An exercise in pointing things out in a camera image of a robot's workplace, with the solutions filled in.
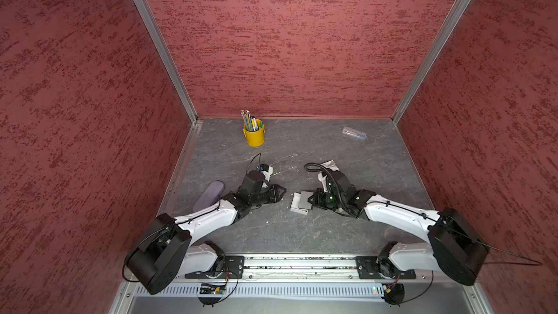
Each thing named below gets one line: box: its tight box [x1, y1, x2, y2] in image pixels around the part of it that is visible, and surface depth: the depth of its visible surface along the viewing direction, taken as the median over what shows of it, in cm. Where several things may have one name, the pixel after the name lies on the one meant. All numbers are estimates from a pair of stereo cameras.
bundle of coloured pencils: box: [239, 109, 264, 132], surface depth 105 cm
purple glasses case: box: [192, 180, 225, 212], surface depth 91 cm
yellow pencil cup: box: [242, 118, 266, 148], surface depth 108 cm
